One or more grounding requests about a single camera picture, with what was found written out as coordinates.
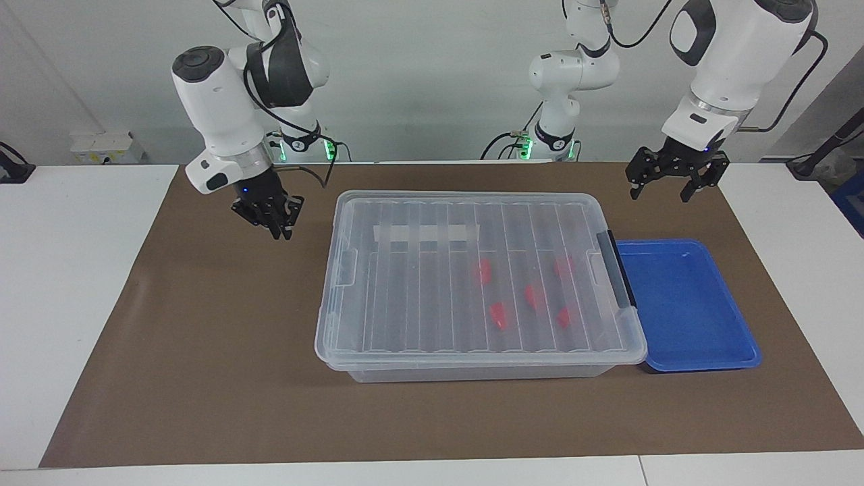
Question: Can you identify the black stand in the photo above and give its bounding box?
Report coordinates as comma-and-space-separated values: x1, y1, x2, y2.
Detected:
0, 141, 36, 184
786, 109, 864, 180

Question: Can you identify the clear plastic box lid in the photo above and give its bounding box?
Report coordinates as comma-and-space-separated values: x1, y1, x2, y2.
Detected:
315, 190, 648, 369

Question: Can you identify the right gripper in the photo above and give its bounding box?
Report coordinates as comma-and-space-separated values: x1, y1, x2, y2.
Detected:
231, 167, 305, 241

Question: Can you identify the blue plastic tray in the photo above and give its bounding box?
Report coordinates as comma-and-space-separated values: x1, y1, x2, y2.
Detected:
616, 238, 763, 374

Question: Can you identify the clear plastic storage box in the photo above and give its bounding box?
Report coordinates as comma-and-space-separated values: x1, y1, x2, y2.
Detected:
325, 361, 620, 385

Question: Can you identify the white power strip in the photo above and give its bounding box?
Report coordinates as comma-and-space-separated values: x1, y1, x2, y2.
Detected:
70, 131, 146, 165

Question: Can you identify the black cable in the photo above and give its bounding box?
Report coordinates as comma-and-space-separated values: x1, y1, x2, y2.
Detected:
211, 0, 322, 146
277, 140, 353, 189
599, 0, 674, 49
479, 101, 544, 161
739, 28, 829, 134

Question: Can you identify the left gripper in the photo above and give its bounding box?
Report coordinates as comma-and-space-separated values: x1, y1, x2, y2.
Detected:
625, 134, 732, 204

